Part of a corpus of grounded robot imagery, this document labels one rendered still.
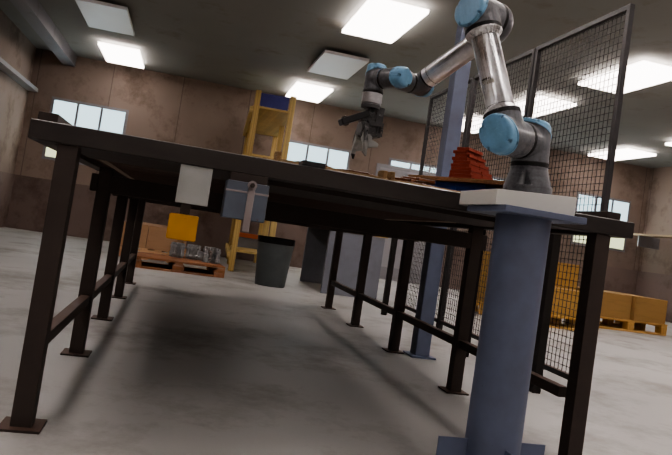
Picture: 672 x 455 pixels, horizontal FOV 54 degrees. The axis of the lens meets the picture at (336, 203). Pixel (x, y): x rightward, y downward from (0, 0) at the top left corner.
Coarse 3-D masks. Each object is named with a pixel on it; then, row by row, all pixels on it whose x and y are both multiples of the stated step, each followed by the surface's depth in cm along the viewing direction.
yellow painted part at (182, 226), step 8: (184, 208) 207; (176, 216) 203; (184, 216) 204; (192, 216) 204; (168, 224) 203; (176, 224) 203; (184, 224) 204; (192, 224) 204; (168, 232) 203; (176, 232) 203; (184, 232) 204; (192, 232) 204; (184, 240) 204; (192, 240) 204
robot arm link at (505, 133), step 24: (480, 0) 203; (480, 24) 204; (504, 24) 212; (480, 48) 204; (480, 72) 204; (504, 72) 201; (504, 96) 198; (504, 120) 192; (504, 144) 193; (528, 144) 198
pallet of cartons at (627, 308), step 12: (612, 300) 888; (624, 300) 894; (636, 300) 899; (648, 300) 907; (660, 300) 916; (612, 312) 888; (624, 312) 894; (636, 312) 899; (648, 312) 908; (660, 312) 916; (600, 324) 926; (612, 324) 933; (624, 324) 901; (636, 324) 956; (648, 324) 936; (660, 324) 914
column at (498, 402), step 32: (512, 224) 201; (544, 224) 200; (512, 256) 200; (544, 256) 202; (512, 288) 199; (512, 320) 198; (480, 352) 203; (512, 352) 197; (480, 384) 201; (512, 384) 197; (480, 416) 199; (512, 416) 197; (448, 448) 201; (480, 448) 198; (512, 448) 197; (544, 448) 208
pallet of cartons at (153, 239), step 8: (144, 224) 882; (152, 224) 942; (144, 232) 877; (152, 232) 879; (160, 232) 880; (144, 240) 877; (152, 240) 879; (160, 240) 880; (168, 240) 881; (176, 240) 882; (120, 248) 875; (144, 248) 874; (152, 248) 878; (160, 248) 879; (168, 248) 881; (184, 256) 993
